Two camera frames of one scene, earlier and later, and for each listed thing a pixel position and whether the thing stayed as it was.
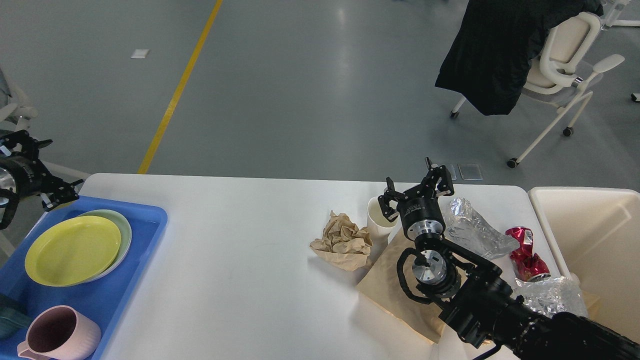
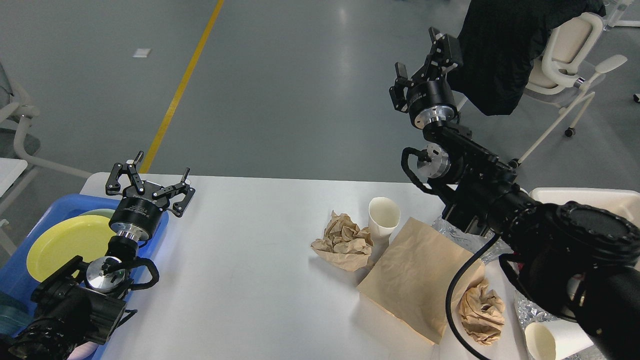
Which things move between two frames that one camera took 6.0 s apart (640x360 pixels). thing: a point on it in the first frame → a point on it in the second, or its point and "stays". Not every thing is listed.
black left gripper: (28, 179) → (137, 216)
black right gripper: (419, 208) → (430, 99)
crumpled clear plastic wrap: (467, 229) stays
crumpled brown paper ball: (343, 245) stays
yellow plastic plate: (71, 250) stays
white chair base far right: (611, 20) stays
